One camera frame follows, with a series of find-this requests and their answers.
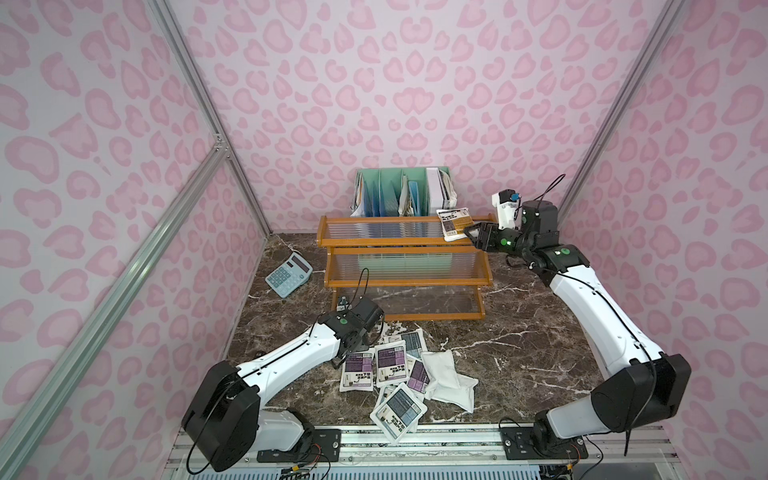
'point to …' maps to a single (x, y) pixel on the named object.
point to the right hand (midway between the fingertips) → (469, 228)
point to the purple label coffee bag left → (357, 372)
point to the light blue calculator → (290, 276)
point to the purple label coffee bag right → (419, 379)
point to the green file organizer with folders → (403, 192)
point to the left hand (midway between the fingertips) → (354, 336)
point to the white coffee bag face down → (462, 396)
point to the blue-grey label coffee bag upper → (415, 345)
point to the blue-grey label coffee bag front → (399, 412)
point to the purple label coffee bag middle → (391, 363)
